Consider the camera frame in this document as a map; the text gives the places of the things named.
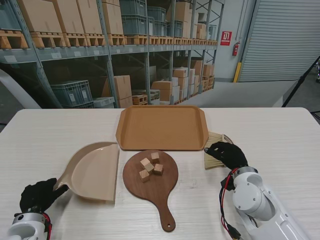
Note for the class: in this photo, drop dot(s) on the orange wooden pallet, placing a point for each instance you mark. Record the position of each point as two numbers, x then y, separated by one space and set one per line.
139 100

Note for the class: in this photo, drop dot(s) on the grey plastic crate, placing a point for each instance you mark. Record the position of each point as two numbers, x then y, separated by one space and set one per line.
70 93

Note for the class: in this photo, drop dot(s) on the white curved panel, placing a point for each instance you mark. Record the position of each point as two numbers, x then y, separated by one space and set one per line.
17 90

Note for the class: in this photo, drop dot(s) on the white plastic crate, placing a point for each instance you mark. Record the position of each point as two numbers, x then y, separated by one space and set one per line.
103 102

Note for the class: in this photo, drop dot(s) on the cardboard box with tape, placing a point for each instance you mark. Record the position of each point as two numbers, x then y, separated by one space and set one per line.
123 91

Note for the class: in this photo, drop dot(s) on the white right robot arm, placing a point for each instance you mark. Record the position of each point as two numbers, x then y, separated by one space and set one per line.
257 200

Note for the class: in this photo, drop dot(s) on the small wood block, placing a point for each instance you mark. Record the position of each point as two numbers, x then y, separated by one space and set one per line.
155 156
144 162
144 174
150 167
158 169

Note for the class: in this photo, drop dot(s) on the stacked grey plastic crates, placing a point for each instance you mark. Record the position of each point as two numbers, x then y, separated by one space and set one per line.
133 20

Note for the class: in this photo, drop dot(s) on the grey roller shutter door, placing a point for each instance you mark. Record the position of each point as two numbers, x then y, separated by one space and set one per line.
282 40

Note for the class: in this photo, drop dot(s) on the red fire extinguisher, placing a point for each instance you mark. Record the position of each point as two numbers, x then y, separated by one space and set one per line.
235 49

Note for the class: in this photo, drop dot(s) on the red wall sign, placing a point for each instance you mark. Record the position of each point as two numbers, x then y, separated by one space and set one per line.
225 38

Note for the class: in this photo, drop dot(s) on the round dark wooden cutting board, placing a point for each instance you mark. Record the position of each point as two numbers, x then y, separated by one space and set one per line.
150 192

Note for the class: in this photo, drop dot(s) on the low cardboard box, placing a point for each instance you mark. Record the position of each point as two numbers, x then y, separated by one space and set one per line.
162 90

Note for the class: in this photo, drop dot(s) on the yellow post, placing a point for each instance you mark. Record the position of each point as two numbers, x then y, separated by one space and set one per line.
237 72

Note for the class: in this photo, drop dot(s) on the large cardboard box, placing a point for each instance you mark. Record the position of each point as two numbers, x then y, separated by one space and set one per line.
40 15
70 16
90 16

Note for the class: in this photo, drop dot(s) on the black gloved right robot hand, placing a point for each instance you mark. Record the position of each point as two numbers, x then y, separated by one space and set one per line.
232 156

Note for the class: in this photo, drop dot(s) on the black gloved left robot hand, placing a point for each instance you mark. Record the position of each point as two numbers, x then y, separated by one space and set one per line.
37 195

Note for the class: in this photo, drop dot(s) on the black tripod leg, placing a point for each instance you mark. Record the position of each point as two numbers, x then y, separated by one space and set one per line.
300 82

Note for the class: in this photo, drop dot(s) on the tall cardboard box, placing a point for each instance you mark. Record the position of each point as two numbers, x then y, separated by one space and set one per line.
112 20

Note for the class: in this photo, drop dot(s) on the orange-brown plastic tray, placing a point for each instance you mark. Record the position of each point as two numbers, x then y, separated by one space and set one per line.
162 127

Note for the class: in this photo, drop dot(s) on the grey metal shelving rack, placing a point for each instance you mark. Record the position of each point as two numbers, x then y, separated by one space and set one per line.
110 50

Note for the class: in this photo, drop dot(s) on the beige plastic dustpan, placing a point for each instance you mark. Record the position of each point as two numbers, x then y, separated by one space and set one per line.
95 172

